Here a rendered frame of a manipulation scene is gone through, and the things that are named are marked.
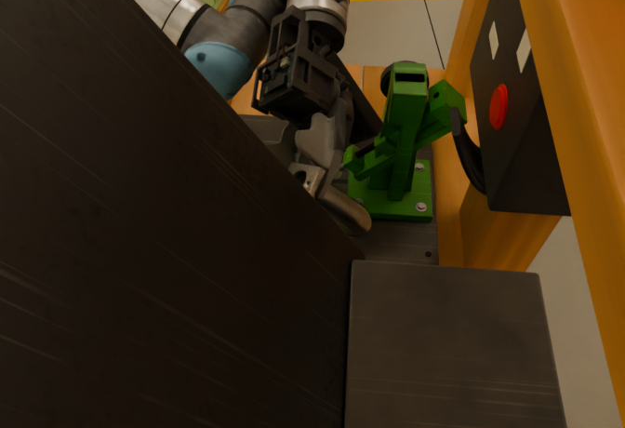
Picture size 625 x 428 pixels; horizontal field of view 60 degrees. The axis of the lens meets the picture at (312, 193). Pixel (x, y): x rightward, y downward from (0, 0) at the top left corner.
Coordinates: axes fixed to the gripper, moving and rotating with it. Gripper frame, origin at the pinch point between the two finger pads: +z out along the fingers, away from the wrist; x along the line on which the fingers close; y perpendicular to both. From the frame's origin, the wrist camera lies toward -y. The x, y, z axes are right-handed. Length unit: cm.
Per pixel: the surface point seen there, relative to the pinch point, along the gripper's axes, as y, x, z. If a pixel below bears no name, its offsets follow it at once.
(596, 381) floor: -149, -30, 6
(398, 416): -1.7, 11.3, 21.3
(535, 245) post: -40.4, 5.0, -4.1
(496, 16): 2.9, 23.5, -9.0
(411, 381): -2.9, 11.6, 18.5
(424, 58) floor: -140, -91, -137
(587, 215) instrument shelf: 13.8, 33.0, 12.9
